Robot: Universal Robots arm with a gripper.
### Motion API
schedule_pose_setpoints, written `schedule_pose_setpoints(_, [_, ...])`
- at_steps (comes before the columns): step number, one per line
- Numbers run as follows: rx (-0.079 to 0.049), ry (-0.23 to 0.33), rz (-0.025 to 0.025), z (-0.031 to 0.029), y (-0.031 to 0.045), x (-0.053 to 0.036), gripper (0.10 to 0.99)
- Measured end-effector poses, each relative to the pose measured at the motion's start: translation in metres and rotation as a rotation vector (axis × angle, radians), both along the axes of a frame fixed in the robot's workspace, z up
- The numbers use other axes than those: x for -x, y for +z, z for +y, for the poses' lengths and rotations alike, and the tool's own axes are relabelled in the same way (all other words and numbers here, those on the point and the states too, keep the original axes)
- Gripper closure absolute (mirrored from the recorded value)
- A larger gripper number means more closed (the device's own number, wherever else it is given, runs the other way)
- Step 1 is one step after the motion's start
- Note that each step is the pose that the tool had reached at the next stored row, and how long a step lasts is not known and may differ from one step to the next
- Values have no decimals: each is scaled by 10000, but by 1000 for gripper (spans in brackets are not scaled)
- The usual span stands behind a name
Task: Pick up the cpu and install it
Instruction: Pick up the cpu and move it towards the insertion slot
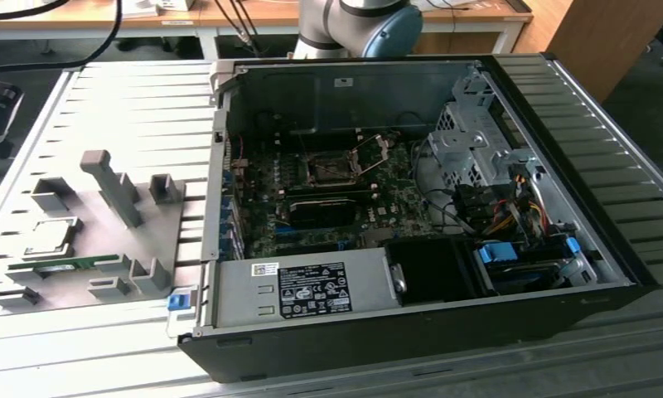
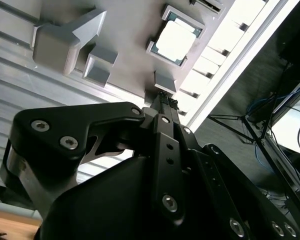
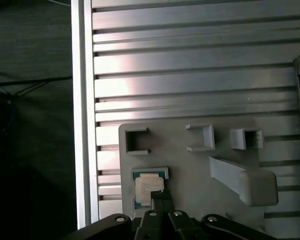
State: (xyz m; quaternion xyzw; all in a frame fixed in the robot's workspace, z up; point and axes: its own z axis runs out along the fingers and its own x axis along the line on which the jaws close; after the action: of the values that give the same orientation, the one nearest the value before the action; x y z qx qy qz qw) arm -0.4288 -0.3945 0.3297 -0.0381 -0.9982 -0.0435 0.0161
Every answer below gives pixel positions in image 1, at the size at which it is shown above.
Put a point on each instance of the silver CPU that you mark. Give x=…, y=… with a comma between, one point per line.
x=49, y=236

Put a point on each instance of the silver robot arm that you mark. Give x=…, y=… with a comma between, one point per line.
x=319, y=25

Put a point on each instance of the CPU socket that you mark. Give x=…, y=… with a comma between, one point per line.
x=331, y=161

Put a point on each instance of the green RAM stick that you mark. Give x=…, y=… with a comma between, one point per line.
x=82, y=262

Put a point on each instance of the grey parts rack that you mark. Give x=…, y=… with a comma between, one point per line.
x=154, y=232

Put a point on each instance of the white box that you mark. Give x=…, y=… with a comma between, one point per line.
x=137, y=10

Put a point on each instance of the blue case latch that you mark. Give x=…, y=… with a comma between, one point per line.
x=177, y=302

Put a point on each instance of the blue expansion slot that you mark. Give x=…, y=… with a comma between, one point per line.
x=281, y=228

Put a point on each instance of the silver power supply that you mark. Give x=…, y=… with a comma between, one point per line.
x=237, y=290

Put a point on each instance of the black graphics card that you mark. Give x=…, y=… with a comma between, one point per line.
x=319, y=213

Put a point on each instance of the white case sticker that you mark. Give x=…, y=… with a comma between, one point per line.
x=342, y=82

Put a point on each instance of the black power supply label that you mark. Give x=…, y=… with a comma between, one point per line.
x=314, y=290

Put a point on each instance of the silver chipset heatsink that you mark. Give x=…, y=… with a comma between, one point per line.
x=377, y=237

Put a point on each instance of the green motherboard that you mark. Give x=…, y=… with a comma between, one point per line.
x=403, y=195

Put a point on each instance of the black PC case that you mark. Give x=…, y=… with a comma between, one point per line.
x=365, y=352

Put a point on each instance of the black plastic fan shroud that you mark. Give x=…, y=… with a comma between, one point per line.
x=427, y=269

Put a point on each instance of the metal drive cage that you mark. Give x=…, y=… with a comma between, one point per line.
x=457, y=159

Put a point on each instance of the black power connector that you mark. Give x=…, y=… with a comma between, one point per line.
x=471, y=201

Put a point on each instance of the blue disk carrier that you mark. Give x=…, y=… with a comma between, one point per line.
x=497, y=253

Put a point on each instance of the blue drive clip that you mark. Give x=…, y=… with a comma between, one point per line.
x=571, y=246

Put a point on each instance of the wooden cabinet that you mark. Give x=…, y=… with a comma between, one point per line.
x=602, y=41

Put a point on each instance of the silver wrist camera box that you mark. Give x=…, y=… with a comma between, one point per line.
x=2, y=93

